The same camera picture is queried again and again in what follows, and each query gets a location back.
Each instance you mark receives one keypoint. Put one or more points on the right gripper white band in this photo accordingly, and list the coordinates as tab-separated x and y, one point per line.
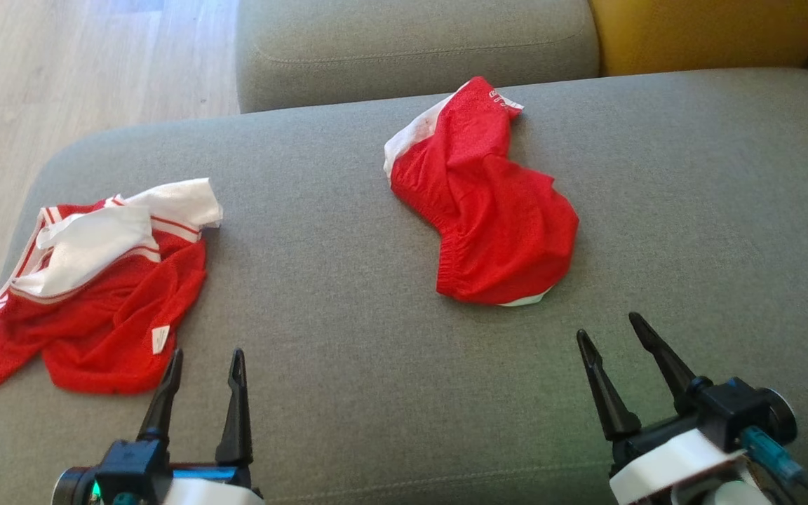
670	470

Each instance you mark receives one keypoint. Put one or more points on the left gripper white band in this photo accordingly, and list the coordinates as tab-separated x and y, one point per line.
214	491

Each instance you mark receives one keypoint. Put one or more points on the red and white basketball jersey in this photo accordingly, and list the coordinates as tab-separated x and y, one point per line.
116	315

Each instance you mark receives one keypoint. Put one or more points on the red shorts with white trim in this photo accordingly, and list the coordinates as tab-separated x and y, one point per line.
495	224

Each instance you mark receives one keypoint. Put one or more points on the large grey sofa seat cushion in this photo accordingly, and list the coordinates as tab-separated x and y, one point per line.
341	315

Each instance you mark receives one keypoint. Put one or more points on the yellow cushion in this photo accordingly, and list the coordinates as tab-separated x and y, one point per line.
712	35

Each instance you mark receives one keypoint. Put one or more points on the grey sofa cushion with seam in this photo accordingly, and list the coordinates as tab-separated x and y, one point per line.
411	49

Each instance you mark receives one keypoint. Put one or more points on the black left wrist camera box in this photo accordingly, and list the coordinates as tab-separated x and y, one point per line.
130	466

